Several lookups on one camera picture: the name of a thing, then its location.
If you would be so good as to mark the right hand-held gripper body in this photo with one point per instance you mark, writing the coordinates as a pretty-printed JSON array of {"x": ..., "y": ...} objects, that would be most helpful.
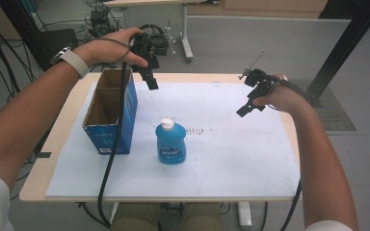
[{"x": 260, "y": 82}]

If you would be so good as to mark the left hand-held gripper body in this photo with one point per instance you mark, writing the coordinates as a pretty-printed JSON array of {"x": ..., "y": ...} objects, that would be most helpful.
[{"x": 147, "y": 45}]

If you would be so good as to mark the blue cardboard box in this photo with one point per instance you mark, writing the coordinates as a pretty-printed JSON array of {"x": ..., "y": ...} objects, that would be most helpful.
[{"x": 126, "y": 109}]

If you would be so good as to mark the blue bottle with white cap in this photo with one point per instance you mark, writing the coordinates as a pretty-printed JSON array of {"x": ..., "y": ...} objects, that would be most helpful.
[{"x": 171, "y": 144}]

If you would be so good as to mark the person's right hand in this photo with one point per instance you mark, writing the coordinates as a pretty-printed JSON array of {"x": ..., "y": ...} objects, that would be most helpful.
[{"x": 284, "y": 96}]

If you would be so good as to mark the person's left hand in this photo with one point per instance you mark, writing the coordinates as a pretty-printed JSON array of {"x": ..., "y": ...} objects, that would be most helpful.
[{"x": 106, "y": 49}]

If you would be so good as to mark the thin grey antenna rod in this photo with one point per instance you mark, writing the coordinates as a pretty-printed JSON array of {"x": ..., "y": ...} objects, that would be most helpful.
[{"x": 253, "y": 64}]

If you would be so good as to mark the white-legged background table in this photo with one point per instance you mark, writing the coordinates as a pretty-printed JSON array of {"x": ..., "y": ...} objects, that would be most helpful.
[{"x": 186, "y": 41}]

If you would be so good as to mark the dark electronic device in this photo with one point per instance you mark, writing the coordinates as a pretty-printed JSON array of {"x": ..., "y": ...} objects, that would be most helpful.
[{"x": 99, "y": 20}]

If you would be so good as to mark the white table mat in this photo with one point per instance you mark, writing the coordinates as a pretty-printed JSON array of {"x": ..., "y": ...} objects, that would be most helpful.
[{"x": 224, "y": 160}]

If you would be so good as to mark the wristwatch with beige band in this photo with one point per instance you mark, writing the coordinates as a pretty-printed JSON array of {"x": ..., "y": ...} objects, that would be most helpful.
[{"x": 75, "y": 62}]

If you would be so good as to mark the grey floor mat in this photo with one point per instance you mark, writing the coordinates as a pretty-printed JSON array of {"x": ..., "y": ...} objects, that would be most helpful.
[{"x": 337, "y": 115}]

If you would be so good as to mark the black box on floor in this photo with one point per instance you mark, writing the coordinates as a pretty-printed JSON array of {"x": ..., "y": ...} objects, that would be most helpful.
[{"x": 59, "y": 40}]

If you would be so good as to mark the light wooden table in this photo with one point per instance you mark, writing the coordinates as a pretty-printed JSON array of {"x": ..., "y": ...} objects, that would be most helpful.
[{"x": 66, "y": 109}]

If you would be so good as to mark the person's legs in khaki trousers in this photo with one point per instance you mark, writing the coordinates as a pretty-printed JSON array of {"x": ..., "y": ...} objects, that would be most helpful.
[{"x": 192, "y": 218}]

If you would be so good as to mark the black tape strip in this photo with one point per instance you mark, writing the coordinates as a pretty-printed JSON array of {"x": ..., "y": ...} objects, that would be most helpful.
[{"x": 43, "y": 154}]

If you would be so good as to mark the white right sleeve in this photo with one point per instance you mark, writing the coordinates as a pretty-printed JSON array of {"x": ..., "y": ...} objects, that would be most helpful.
[{"x": 329, "y": 226}]

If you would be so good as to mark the black metal post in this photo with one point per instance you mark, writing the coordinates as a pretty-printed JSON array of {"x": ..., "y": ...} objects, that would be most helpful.
[{"x": 347, "y": 41}]

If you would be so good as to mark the dark slanted stand post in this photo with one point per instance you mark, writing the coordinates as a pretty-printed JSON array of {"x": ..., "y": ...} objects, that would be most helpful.
[{"x": 19, "y": 29}]

